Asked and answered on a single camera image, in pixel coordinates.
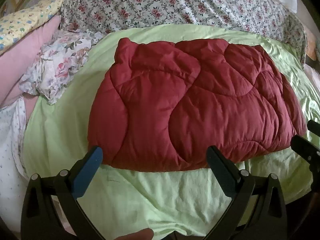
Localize yellow patterned pillow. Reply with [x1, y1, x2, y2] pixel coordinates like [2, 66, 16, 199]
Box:
[0, 0, 63, 54]

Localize large-rose floral pillowcase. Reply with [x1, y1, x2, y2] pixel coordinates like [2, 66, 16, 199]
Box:
[19, 29, 104, 105]

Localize white dotted cloth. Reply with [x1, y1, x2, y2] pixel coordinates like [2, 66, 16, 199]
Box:
[1, 97, 28, 232]

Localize pink pillow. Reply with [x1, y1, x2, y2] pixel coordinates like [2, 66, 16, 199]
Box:
[0, 14, 62, 106]

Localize person's left hand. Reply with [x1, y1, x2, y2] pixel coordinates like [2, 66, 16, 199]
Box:
[114, 228, 154, 240]

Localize rose floral quilt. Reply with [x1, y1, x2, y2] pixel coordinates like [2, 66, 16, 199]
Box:
[60, 0, 307, 63]

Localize red quilted puffer jacket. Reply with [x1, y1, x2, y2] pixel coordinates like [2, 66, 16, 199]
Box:
[87, 38, 306, 172]

